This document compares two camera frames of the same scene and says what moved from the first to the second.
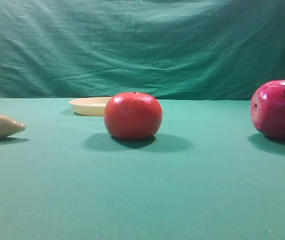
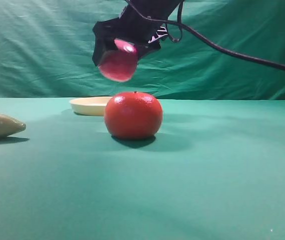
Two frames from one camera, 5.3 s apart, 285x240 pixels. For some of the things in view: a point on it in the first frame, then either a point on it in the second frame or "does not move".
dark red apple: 276,109 to 119,65
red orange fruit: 133,116 does not move
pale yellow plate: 90,106 does not move
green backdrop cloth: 175,49 does not move
